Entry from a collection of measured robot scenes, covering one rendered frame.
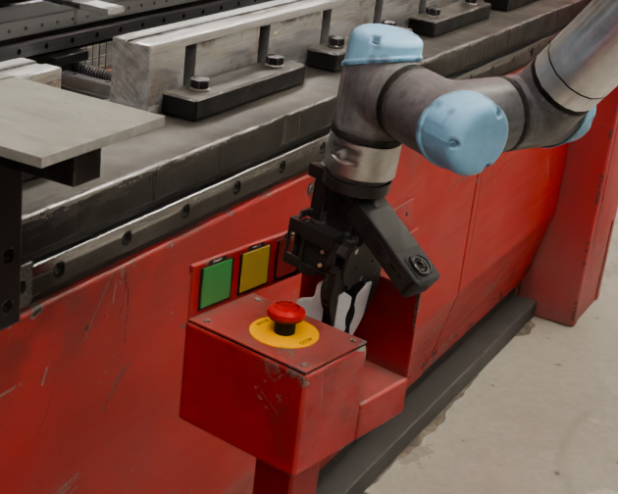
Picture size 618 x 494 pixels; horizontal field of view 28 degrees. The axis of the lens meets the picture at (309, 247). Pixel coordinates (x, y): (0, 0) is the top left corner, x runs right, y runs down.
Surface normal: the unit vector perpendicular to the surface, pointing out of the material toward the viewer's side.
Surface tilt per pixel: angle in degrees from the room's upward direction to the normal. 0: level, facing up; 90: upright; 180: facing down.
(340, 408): 90
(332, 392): 90
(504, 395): 0
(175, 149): 0
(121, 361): 90
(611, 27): 103
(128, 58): 90
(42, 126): 0
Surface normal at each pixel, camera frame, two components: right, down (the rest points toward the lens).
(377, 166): 0.34, 0.44
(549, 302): -0.47, 0.28
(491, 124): 0.58, 0.44
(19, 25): 0.88, 0.26
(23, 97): 0.11, -0.92
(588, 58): -0.60, 0.46
